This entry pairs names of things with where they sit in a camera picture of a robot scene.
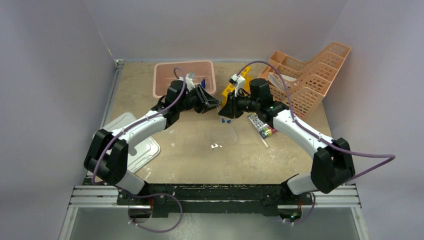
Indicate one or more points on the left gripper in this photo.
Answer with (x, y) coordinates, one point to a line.
(203, 97)

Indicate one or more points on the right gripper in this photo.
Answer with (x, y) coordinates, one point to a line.
(231, 110)

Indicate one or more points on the clear well plate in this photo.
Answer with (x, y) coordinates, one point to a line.
(222, 136)

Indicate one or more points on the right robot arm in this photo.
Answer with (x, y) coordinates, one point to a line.
(332, 165)

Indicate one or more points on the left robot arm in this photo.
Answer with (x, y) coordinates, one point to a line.
(107, 156)

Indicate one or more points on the yellow test tube rack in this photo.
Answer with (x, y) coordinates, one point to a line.
(229, 88)

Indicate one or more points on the marker pen pack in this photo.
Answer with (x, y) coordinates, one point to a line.
(256, 122)

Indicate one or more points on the glass stirring rod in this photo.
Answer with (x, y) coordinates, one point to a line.
(262, 139)

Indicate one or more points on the pink plastic bin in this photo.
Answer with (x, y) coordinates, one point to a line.
(166, 72)

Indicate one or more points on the plastic bag in organizer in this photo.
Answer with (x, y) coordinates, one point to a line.
(278, 82)

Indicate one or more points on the white bin lid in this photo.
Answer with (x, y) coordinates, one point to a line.
(143, 152)

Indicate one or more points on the pink plastic desk organizer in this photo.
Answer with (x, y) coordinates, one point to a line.
(312, 78)

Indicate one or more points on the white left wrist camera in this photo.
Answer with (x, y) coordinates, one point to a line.
(189, 81)

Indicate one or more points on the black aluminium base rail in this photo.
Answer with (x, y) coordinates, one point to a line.
(270, 200)

